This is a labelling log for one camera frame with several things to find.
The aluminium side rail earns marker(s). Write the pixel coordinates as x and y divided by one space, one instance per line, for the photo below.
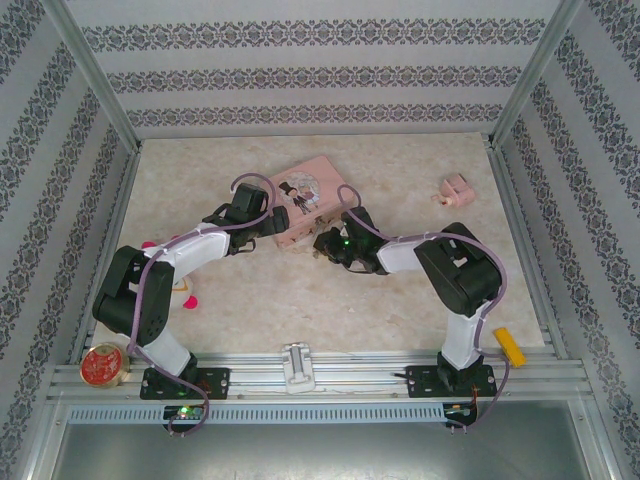
530 250

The round red tin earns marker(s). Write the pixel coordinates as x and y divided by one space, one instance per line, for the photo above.
104 364

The grey metal sheet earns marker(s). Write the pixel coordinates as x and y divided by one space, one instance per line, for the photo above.
320 452

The pink pencil sharpener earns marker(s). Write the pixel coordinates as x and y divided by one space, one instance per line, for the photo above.
457 191

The white and pink plush toy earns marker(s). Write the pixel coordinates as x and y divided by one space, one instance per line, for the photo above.
187 295

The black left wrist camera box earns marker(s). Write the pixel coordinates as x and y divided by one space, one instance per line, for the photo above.
249 198

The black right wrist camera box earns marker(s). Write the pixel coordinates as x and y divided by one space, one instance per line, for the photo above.
358 219

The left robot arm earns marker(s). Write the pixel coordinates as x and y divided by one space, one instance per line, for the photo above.
150 295

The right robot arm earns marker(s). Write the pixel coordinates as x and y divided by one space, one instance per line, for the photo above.
460 280

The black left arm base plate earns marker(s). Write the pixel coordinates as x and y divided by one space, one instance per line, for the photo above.
210 382

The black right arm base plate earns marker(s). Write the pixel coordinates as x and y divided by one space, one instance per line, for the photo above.
425 382

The aluminium frame rail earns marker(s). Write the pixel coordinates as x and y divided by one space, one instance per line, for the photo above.
350 375

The aluminium frame post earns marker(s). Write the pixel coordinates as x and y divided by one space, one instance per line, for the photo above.
537 70
92 75

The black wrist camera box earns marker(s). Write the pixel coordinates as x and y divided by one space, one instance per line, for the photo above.
249 198
358 219

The pink box with cartoon print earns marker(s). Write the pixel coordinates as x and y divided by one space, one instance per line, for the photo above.
310 192

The white plastic bracket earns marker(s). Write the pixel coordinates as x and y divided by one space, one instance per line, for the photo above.
298 367

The yellow block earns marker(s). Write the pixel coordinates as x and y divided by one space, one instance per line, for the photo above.
509 346

